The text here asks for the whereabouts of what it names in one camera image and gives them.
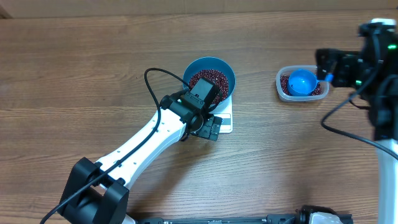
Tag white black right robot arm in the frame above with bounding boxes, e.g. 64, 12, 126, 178
315, 18, 397, 223

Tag blue plastic scoop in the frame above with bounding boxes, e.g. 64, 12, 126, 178
287, 69, 333, 96

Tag red adzuki beans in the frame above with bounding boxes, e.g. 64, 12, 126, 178
188, 66, 330, 102

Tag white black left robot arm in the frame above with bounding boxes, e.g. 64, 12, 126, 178
57, 78, 221, 224

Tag teal plastic bowl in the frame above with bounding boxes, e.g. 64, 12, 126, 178
183, 57, 236, 104

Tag clear plastic container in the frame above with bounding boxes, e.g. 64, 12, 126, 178
275, 65, 330, 103

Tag white digital kitchen scale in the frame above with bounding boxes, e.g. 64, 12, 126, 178
211, 95, 233, 134

